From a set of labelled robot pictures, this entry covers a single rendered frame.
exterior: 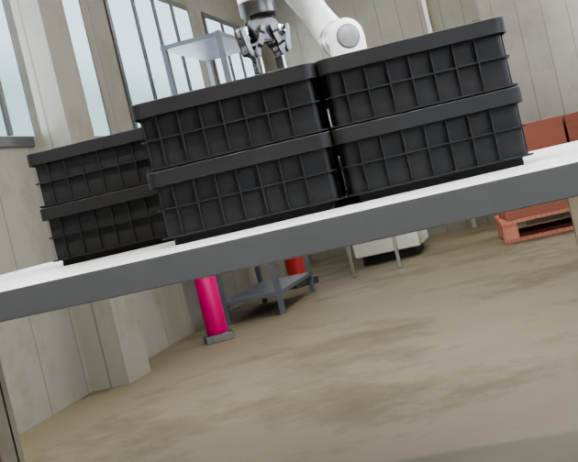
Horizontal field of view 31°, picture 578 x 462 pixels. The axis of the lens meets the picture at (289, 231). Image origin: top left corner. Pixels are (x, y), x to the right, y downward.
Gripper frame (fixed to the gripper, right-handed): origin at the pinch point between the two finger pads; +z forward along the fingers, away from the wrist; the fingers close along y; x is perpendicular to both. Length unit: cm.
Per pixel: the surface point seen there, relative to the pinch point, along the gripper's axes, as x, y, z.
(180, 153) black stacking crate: 30, 50, 16
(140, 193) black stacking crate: -8.2, 33.3, 19.9
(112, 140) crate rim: -10.3, 35.5, 8.6
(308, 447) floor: -72, -45, 100
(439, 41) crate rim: 61, 20, 9
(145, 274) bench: 50, 74, 32
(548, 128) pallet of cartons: -310, -541, 23
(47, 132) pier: -294, -111, -30
